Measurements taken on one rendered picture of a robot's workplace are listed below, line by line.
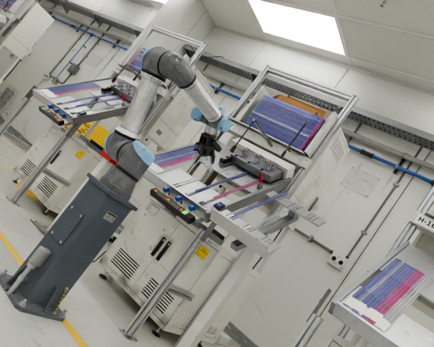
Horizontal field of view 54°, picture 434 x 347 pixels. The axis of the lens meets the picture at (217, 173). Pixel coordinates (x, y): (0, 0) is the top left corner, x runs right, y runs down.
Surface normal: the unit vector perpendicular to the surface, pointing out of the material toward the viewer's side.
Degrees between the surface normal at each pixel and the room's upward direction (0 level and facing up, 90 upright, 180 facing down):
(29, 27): 90
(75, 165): 90
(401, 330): 44
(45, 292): 90
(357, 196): 90
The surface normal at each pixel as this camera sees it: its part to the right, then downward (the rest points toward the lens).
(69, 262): 0.67, 0.40
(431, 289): 0.12, -0.88
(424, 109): -0.43, -0.44
